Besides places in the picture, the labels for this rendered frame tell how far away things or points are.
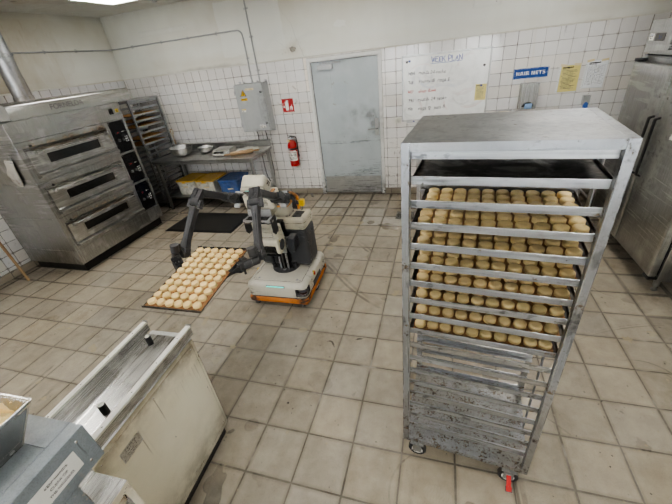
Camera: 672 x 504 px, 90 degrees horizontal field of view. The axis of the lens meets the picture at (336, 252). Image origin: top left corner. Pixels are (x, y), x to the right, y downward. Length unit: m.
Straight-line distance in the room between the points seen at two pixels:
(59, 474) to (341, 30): 5.23
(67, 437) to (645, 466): 2.69
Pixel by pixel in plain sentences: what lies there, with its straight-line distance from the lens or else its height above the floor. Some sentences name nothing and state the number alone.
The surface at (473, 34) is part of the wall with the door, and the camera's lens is 5.34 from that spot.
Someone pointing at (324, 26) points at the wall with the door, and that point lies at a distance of 5.57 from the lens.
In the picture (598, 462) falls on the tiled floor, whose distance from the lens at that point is 2.63.
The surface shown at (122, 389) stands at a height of 0.84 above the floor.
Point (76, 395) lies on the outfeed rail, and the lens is 2.05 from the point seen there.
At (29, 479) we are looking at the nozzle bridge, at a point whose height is 1.18.
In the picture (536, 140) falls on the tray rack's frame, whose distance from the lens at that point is 1.18.
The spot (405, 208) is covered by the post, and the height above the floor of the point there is 1.59.
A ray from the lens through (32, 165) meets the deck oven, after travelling 5.10.
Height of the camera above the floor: 2.09
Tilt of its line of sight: 30 degrees down
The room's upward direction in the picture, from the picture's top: 7 degrees counter-clockwise
